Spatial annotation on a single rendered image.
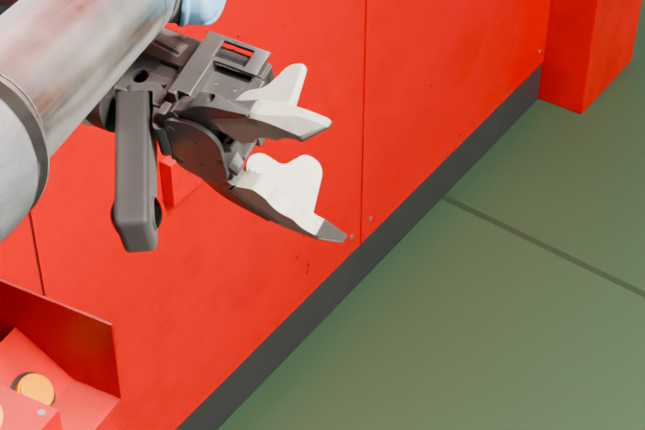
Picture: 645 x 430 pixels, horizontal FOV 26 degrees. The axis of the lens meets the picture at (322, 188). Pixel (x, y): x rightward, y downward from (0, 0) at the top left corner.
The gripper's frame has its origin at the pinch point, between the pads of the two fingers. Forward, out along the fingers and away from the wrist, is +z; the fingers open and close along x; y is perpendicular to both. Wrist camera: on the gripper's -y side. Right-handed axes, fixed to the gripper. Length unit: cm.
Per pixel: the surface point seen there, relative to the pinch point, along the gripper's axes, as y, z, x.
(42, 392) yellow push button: -10, -32, 43
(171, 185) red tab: 30, -46, 71
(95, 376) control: -6, -28, 44
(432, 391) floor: 44, -15, 135
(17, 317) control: -5, -37, 40
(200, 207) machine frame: 35, -46, 83
